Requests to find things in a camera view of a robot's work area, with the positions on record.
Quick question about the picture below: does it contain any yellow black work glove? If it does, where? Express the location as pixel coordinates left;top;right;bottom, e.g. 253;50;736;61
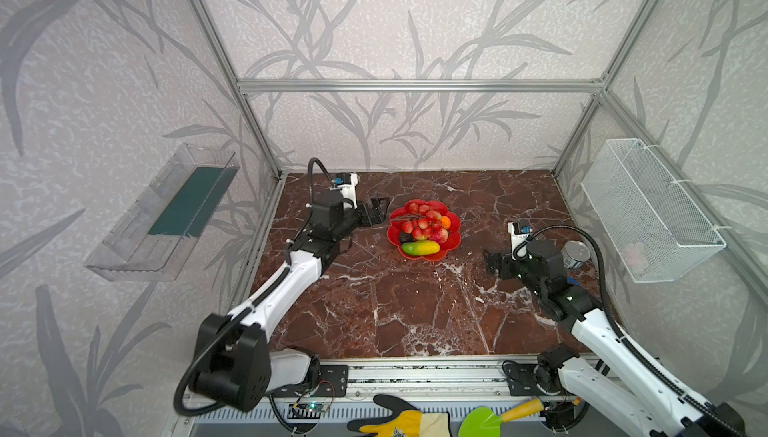
347;394;452;437

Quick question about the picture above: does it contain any metal tin can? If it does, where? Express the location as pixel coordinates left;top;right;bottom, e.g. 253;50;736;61
561;240;591;270

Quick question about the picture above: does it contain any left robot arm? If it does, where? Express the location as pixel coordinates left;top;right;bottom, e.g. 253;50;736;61
173;184;391;417

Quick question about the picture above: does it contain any green toy shovel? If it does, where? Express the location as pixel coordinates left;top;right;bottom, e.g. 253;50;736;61
459;399;544;437

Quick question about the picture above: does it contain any dark fake avocado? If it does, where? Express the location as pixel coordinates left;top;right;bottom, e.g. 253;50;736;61
399;232;415;244

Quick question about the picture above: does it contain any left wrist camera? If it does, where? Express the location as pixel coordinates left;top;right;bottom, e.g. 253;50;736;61
332;172;359;208

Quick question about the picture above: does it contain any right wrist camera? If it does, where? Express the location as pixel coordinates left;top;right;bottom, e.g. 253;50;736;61
507;219;533;260

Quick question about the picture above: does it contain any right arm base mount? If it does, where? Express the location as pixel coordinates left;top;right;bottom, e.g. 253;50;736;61
501;360;575;401

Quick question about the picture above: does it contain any red fake lychee bunch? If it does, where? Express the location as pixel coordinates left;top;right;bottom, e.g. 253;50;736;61
393;200;454;244

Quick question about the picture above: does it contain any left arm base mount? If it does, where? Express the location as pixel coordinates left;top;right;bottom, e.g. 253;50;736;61
282;364;350;397

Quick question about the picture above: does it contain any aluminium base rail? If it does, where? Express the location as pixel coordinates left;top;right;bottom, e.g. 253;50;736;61
179;355;676;405

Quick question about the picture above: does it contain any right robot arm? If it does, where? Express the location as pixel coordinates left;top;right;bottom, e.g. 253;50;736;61
484;240;746;436

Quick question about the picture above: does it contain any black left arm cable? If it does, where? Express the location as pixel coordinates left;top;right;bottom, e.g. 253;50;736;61
307;157;337;207

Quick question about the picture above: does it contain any clear plastic wall bin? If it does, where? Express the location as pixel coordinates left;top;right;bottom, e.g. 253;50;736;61
85;143;240;282

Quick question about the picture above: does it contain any white wire mesh basket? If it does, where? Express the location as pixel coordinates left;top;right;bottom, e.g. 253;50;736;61
582;138;727;284

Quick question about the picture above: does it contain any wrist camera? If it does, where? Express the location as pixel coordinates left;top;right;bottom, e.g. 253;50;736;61
507;219;533;260
332;172;359;208

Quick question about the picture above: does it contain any green circuit board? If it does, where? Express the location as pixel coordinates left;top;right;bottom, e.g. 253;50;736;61
288;401;332;420

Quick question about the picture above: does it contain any red flower-shaped fruit bowl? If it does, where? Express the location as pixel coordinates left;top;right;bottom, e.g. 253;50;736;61
387;199;462;262

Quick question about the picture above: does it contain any green yellow fake mango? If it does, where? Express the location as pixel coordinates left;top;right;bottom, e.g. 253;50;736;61
401;240;441;257

